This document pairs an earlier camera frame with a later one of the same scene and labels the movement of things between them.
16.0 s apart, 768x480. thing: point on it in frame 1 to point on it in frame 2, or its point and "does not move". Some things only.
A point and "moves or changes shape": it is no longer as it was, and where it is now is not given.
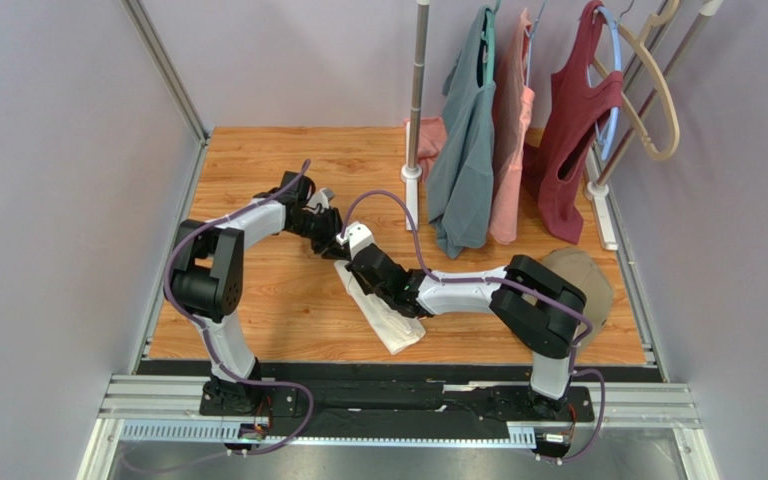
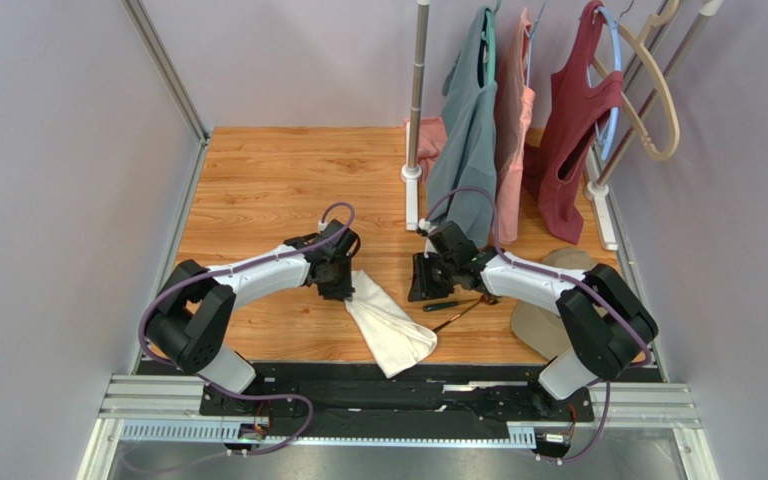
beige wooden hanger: (661, 16) does not move
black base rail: (391, 393) does not move
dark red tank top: (580, 100) does not move
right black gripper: (371, 270) to (428, 275)
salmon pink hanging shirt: (514, 110) does not move
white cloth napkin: (398, 332) moves or changes shape
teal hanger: (489, 45) does not move
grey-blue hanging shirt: (461, 187) does not move
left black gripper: (327, 244) to (345, 289)
